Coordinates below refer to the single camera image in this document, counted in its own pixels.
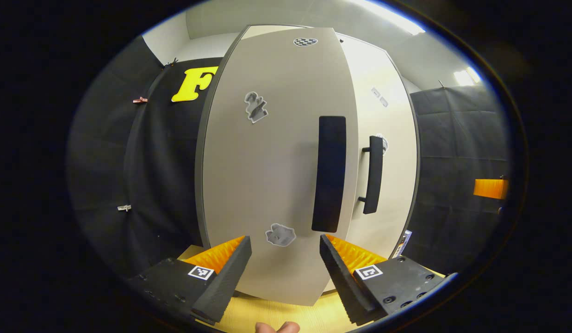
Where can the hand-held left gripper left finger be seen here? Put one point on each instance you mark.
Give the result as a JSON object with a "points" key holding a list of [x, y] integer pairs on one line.
{"points": [[223, 282]]}

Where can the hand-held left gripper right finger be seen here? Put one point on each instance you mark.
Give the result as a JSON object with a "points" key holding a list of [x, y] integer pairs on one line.
{"points": [[344, 282]]}

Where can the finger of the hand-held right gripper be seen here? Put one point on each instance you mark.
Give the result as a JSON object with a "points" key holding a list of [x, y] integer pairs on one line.
{"points": [[489, 188]]}

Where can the grey cabinet door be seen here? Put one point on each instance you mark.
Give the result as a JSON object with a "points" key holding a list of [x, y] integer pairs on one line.
{"points": [[392, 120], [267, 175]]}

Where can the white pink book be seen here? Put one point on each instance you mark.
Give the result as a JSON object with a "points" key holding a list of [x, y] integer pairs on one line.
{"points": [[402, 243]]}

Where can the small ceiling light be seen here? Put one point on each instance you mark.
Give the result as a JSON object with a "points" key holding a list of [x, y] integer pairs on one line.
{"points": [[466, 76]]}

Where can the small white cloth clip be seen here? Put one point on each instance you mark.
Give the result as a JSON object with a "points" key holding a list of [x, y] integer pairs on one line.
{"points": [[124, 208]]}

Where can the long ceiling light panel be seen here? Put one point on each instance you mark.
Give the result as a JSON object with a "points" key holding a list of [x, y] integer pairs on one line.
{"points": [[392, 16]]}

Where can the small pink cloth clip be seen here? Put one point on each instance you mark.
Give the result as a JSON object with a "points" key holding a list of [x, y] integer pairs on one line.
{"points": [[139, 100]]}

